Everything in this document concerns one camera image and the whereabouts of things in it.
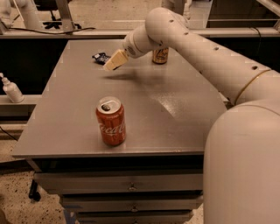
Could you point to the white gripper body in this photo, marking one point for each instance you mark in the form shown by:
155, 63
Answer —
129, 47

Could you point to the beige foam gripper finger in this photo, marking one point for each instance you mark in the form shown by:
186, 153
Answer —
118, 58

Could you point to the blue RXBAR wrapper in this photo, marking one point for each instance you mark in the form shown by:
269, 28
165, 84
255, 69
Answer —
101, 58

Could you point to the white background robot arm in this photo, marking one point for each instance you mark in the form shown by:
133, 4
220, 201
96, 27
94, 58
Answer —
27, 11

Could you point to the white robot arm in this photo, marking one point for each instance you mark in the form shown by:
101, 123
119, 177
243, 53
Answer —
241, 177

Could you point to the gold soda can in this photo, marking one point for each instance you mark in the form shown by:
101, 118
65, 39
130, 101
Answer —
160, 56

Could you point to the red Coca-Cola can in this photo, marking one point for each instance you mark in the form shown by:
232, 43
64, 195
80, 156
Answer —
110, 117

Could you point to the black office chair base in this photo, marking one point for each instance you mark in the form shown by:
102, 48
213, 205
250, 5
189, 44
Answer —
56, 23

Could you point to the white pump bottle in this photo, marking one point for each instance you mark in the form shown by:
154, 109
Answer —
11, 89

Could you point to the grey drawer cabinet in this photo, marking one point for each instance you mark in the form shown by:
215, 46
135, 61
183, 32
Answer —
121, 147

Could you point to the grey metal frame post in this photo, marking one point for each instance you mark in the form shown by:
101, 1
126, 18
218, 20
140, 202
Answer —
65, 15

